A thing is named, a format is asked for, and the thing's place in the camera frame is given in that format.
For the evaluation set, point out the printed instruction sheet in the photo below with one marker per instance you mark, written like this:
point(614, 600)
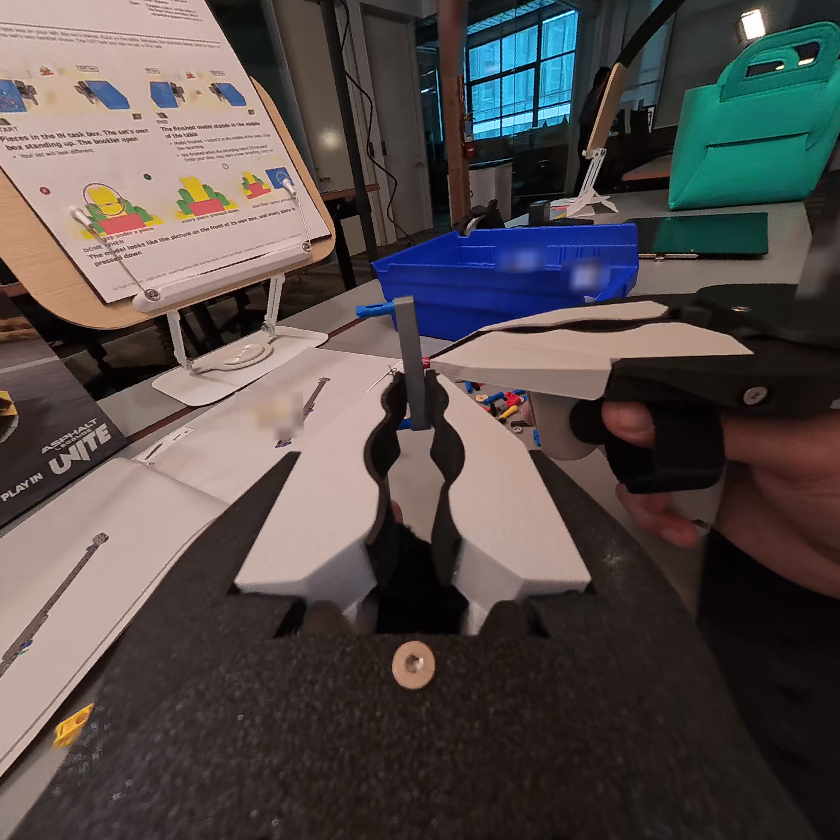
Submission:
point(131, 131)

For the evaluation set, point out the pile of mixed lego pins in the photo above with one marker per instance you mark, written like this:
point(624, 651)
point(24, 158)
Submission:
point(502, 407)

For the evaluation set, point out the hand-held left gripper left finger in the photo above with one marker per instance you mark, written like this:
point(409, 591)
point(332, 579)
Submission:
point(315, 512)

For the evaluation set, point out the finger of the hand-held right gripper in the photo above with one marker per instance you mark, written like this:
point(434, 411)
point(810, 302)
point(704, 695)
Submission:
point(558, 361)
point(577, 316)

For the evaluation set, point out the open instruction booklet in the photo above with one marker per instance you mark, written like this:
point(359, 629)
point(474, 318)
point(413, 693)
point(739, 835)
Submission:
point(131, 558)

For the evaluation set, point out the person's right hand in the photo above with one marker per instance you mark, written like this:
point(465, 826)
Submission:
point(781, 499)

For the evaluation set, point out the blue plastic bin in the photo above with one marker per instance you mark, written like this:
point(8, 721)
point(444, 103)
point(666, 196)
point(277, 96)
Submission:
point(499, 295)

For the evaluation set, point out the dark grey lego beam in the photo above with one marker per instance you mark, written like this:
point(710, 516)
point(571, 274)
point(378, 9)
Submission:
point(415, 367)

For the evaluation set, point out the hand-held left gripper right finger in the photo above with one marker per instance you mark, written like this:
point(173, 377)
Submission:
point(512, 518)

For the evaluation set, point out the wooden document stand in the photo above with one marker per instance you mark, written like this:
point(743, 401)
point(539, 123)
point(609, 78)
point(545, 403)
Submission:
point(607, 105)
point(52, 282)

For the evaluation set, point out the teal felt bag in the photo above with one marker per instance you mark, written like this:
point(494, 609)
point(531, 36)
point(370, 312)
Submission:
point(754, 131)

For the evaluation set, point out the lego set box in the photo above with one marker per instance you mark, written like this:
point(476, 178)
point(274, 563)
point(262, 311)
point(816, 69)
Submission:
point(59, 453)

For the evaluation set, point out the group of yellow lego pieces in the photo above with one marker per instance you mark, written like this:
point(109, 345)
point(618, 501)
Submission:
point(72, 725)

